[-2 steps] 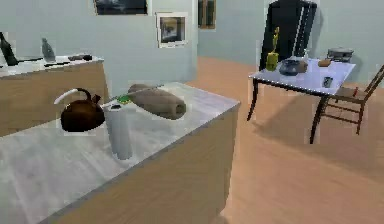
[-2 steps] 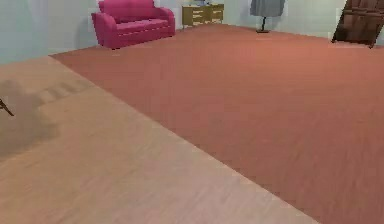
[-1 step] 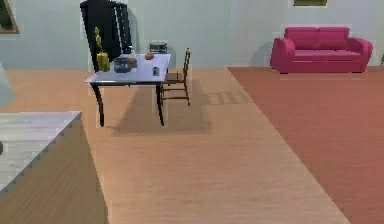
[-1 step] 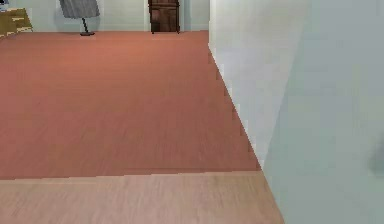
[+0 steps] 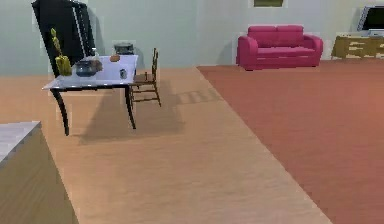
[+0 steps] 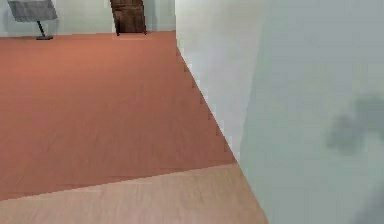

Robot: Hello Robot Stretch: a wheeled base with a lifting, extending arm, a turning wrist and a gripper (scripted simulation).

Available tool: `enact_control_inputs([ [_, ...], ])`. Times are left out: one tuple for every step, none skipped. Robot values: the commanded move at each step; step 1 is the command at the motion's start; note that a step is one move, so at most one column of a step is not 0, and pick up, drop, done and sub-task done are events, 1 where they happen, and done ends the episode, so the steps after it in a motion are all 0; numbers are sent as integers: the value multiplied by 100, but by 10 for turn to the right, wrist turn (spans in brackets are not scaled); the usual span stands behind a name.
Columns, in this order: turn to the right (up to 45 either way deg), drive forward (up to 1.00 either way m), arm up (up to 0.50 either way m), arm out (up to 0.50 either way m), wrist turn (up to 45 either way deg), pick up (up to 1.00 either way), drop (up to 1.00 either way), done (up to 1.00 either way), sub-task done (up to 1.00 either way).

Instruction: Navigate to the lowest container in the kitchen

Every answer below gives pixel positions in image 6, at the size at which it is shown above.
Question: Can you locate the dark brown wooden cabinet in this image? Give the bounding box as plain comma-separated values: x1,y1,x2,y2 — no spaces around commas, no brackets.
109,0,148,37

